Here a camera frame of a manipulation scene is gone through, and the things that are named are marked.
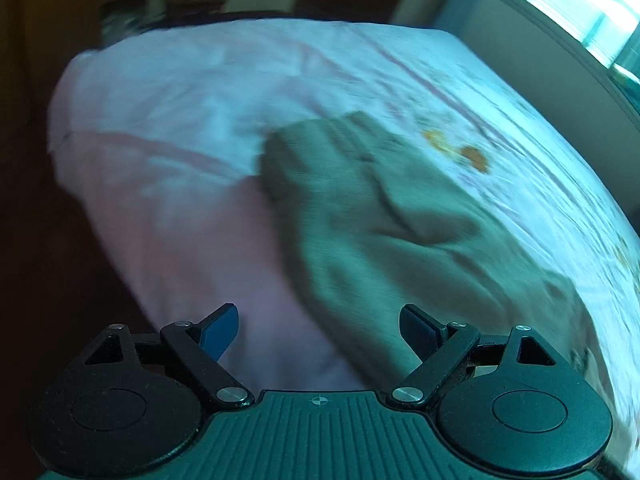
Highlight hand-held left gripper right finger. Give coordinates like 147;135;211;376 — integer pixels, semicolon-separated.
387;304;568;407

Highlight bed with floral sheet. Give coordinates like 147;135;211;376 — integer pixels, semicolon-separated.
47;14;640;480

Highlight sliding glass window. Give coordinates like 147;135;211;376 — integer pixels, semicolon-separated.
492;0;640;70

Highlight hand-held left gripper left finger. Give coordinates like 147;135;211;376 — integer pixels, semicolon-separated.
75;303;254;411

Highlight olive green pants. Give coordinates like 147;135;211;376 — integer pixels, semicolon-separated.
257;110;610;397

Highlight blue grey curtain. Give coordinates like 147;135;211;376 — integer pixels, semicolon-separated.
432;0;501;41

